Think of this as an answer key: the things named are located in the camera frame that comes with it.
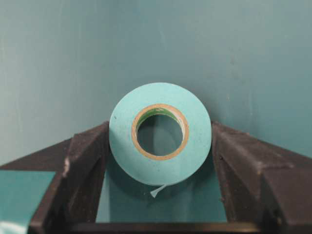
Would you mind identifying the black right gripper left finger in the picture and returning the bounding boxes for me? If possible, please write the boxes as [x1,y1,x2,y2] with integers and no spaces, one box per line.
[0,121,109,234]

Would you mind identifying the light green tape roll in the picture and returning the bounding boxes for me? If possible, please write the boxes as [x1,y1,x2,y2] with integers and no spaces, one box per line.
[109,82,212,197]

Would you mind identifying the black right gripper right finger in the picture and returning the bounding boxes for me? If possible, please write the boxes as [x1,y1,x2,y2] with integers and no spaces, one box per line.
[212,121,312,234]

